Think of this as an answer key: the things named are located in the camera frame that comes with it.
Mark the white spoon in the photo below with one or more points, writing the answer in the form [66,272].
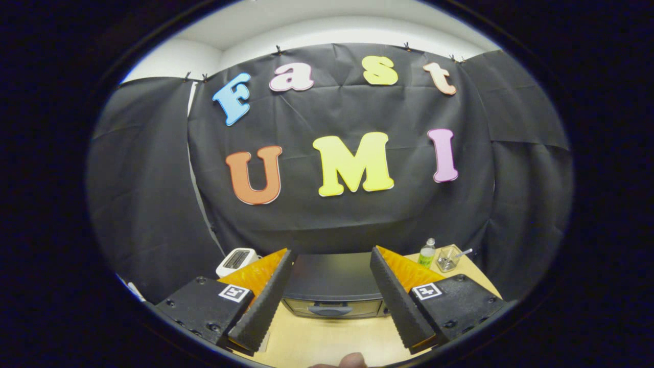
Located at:
[464,252]

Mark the white pop-up toaster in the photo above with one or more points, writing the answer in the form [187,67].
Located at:
[236,260]

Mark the small green drink bottle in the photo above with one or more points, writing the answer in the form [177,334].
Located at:
[426,255]

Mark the black toaster oven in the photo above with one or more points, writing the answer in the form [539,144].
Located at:
[332,276]

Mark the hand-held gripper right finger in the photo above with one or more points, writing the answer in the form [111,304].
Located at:
[396,301]

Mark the clear glass cup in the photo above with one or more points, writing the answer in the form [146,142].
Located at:
[449,261]

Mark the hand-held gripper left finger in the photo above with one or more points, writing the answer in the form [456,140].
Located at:
[265,301]

